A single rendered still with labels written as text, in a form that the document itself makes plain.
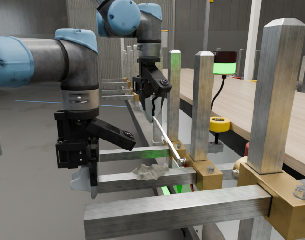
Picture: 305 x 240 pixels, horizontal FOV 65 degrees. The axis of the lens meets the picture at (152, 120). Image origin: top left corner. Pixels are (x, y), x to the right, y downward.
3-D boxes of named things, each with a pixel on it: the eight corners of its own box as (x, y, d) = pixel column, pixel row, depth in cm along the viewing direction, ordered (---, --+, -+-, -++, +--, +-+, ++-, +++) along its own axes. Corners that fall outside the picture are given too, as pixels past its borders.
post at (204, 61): (190, 230, 67) (200, 51, 53) (186, 222, 70) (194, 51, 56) (202, 228, 67) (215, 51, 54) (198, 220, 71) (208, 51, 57)
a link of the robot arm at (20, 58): (-26, 85, 40) (38, 80, 49) (3, 92, 34) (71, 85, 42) (-36, 35, 38) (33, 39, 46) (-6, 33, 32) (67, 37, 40)
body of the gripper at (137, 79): (151, 92, 85) (151, 57, 82) (164, 95, 78) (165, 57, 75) (132, 94, 81) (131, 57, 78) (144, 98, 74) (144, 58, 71)
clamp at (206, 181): (201, 195, 55) (202, 175, 54) (183, 167, 68) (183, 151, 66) (224, 192, 56) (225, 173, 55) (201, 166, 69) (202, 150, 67)
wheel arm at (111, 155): (99, 165, 79) (99, 153, 77) (100, 160, 82) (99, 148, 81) (222, 154, 87) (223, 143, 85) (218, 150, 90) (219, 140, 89)
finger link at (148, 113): (144, 119, 84) (144, 94, 82) (153, 124, 80) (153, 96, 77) (136, 121, 83) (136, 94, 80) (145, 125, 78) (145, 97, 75)
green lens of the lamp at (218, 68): (216, 74, 54) (216, 64, 53) (205, 71, 60) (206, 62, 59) (240, 73, 55) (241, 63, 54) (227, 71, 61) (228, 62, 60)
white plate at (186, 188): (199, 241, 58) (201, 205, 55) (170, 184, 82) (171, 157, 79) (201, 240, 58) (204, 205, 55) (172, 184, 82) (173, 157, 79)
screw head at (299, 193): (300, 202, 28) (302, 193, 28) (288, 192, 30) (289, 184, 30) (316, 200, 28) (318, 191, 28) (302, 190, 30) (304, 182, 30)
